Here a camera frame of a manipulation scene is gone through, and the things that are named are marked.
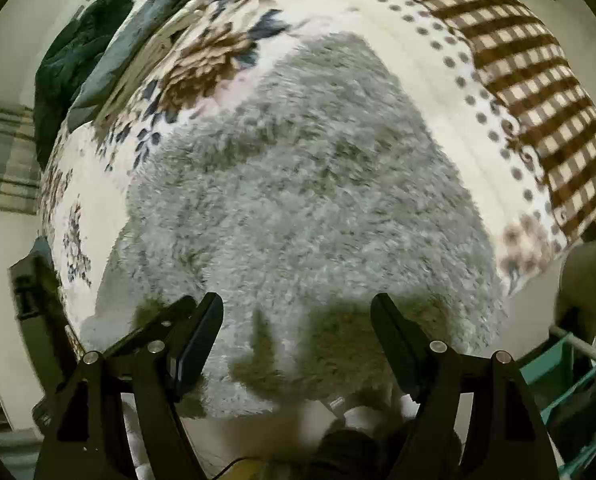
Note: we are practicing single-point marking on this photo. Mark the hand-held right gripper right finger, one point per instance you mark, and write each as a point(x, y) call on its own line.
point(392, 340)

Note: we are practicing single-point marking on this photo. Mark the floral printed blanket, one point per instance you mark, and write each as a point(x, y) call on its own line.
point(477, 85)

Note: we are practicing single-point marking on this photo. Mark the striped curtain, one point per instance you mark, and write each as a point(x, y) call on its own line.
point(3, 160)

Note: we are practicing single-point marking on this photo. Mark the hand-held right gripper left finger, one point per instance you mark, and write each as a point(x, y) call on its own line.
point(198, 340)

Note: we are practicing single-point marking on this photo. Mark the grey fluffy towel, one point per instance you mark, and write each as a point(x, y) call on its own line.
point(298, 210)

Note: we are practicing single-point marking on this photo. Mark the teal plastic rack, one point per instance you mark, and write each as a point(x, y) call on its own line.
point(562, 380)

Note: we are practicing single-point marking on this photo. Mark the dark green folded blanket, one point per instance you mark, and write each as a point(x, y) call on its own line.
point(73, 70)

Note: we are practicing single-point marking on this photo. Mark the grey pillow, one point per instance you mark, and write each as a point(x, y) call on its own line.
point(128, 45)

